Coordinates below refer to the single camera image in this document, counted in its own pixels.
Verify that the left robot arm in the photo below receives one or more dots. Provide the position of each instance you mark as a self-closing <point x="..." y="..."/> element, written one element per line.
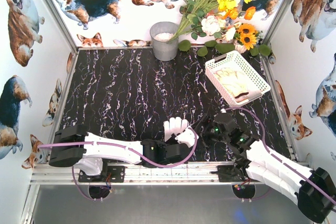
<point x="76" y="147"/>

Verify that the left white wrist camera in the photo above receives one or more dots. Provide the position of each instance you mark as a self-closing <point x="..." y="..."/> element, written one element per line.
<point x="188" y="137"/>

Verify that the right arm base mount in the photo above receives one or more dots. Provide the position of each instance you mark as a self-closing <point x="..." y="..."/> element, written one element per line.
<point x="229" y="173"/>

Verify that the blue dotted glove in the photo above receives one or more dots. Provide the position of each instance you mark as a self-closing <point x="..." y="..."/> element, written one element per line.
<point x="174" y="126"/>

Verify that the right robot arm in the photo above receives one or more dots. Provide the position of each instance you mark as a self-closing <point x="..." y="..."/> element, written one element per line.
<point x="311" y="190"/>

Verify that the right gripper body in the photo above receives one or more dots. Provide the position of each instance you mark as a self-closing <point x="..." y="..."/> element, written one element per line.
<point x="210" y="123"/>

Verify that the white plastic storage basket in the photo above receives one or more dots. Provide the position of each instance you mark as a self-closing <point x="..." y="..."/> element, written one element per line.
<point x="256" y="84"/>

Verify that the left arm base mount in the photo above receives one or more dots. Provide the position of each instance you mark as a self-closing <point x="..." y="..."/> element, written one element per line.
<point x="113" y="174"/>

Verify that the aluminium front rail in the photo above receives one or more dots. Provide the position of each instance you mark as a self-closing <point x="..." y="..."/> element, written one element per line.
<point x="193" y="173"/>

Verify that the grey metal bucket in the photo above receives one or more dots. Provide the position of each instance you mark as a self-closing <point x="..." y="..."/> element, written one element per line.
<point x="164" y="43"/>

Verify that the cream rubber glove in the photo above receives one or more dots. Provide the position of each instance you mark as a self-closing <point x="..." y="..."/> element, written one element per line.
<point x="234" y="82"/>

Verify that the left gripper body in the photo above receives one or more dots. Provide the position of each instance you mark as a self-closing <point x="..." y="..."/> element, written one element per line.
<point x="176" y="151"/>

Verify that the artificial flower bouquet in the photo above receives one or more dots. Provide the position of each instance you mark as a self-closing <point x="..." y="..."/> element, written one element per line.
<point x="226" y="21"/>

